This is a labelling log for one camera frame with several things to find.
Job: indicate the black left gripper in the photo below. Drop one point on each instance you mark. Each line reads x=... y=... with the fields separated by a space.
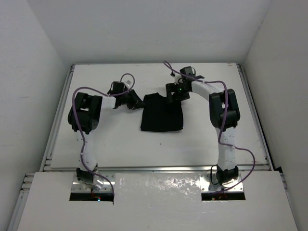
x=131 y=99

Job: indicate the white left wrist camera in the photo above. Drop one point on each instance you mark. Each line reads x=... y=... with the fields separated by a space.
x=128 y=83

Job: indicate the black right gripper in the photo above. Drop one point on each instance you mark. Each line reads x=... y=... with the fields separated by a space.
x=172 y=88

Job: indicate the black t-shirt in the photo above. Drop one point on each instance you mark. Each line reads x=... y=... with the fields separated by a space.
x=160 y=116

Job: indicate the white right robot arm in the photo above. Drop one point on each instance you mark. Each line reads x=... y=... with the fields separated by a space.
x=223 y=111

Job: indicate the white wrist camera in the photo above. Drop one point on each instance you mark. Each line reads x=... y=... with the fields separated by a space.
x=178 y=79
x=128 y=83

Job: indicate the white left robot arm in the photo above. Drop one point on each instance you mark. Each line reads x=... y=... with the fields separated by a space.
x=84 y=117

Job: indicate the white front cover panel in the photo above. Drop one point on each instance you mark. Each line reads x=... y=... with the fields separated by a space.
x=157 y=202

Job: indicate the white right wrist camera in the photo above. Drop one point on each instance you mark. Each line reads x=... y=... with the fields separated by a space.
x=178 y=79

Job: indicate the aluminium table frame rail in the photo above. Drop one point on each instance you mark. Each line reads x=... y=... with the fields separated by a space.
x=120 y=145

